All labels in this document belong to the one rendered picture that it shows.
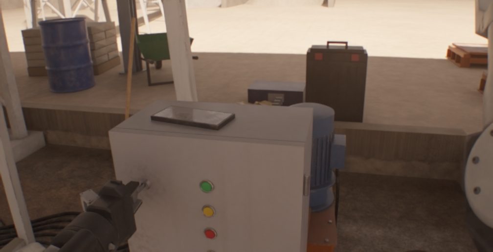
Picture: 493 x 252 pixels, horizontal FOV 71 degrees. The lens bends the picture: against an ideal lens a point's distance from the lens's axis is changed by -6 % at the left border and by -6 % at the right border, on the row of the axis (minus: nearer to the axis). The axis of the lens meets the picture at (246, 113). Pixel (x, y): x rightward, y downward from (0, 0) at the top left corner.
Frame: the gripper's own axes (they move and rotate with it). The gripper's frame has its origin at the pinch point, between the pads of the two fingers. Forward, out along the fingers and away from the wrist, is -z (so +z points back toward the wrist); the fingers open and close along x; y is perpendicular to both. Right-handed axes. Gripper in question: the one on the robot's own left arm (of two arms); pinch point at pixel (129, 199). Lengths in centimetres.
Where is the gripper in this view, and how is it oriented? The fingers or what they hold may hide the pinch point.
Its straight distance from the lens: 76.3
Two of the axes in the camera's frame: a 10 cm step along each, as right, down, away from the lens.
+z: -2.4, 3.3, -9.1
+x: -0.2, -9.4, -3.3
